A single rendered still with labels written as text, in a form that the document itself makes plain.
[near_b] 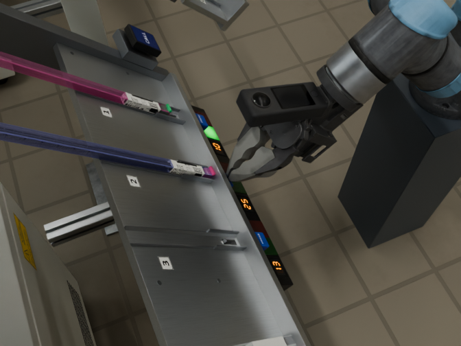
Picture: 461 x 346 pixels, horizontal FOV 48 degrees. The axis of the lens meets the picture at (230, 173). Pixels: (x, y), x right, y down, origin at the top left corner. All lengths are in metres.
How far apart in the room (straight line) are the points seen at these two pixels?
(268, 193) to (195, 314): 1.01
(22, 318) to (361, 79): 0.57
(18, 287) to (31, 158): 0.92
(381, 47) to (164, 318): 0.40
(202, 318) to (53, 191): 1.12
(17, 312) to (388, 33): 0.62
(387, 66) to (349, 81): 0.05
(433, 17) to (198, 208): 0.36
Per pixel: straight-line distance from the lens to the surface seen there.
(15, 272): 0.85
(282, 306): 0.66
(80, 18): 1.03
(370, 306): 1.47
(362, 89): 0.68
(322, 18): 2.02
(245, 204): 0.80
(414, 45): 0.67
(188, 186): 0.70
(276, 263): 0.76
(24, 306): 0.83
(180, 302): 0.56
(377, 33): 0.67
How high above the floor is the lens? 1.36
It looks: 60 degrees down
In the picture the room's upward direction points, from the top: straight up
